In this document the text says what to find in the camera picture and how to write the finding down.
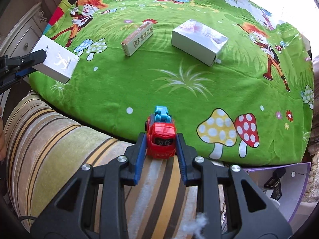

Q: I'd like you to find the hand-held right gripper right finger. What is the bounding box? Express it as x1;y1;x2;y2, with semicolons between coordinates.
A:
176;133;292;239

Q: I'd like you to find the purple cardboard box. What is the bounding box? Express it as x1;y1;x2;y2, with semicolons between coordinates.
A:
243;162;312;223

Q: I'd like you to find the striped plush cushion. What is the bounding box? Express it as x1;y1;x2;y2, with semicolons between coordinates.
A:
4;91;225;239

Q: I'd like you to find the green cartoon printed blanket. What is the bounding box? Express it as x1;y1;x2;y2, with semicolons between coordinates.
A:
27;0;314;166

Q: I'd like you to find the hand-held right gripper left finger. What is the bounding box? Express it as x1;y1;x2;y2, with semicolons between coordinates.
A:
31;132;147;239

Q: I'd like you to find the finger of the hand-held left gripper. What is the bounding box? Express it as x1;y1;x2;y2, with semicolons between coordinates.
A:
0;49;48;74
0;67;35;94

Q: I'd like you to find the orange white toothpaste box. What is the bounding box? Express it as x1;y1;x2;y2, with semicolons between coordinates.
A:
121;22;154;56

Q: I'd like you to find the white cotton fluff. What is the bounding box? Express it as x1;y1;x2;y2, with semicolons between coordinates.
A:
183;213;208;234

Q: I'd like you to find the white ornate cabinet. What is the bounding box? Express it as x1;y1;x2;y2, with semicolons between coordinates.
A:
0;1;49;55

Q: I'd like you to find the flat white purple-print box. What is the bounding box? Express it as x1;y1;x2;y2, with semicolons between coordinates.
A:
171;19;229;67

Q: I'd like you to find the red toy car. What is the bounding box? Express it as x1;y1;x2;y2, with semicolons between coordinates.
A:
145;106;178;159

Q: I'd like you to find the tall white carton box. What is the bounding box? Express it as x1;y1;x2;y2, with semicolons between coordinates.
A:
32;35;81;84

